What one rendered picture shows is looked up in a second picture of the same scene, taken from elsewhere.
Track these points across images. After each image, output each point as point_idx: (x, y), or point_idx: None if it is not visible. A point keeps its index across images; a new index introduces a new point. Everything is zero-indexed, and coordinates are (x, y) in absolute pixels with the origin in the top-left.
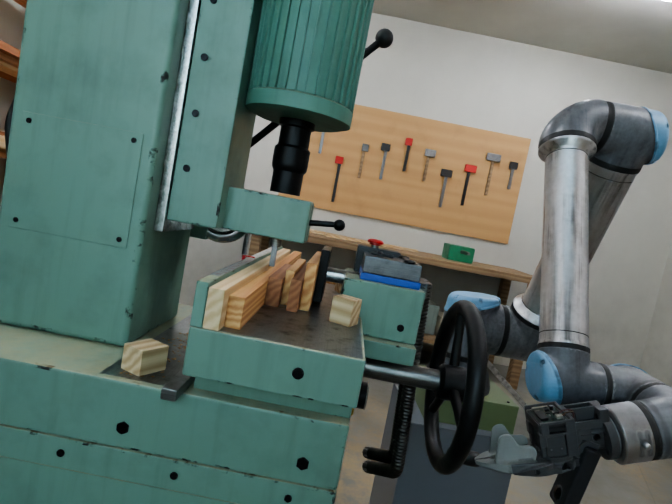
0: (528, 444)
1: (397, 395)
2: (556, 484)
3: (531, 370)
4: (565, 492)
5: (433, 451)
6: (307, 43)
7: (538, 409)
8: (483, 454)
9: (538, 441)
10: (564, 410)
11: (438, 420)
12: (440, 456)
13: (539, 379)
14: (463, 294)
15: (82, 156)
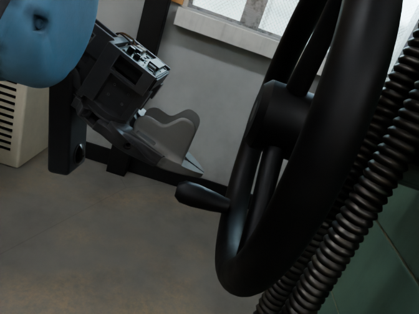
0: (128, 126)
1: (350, 257)
2: (73, 151)
3: (67, 22)
4: (84, 139)
5: (242, 227)
6: None
7: (143, 65)
8: (190, 167)
9: (154, 94)
10: (127, 39)
11: (225, 260)
12: (245, 196)
13: (88, 27)
14: None
15: None
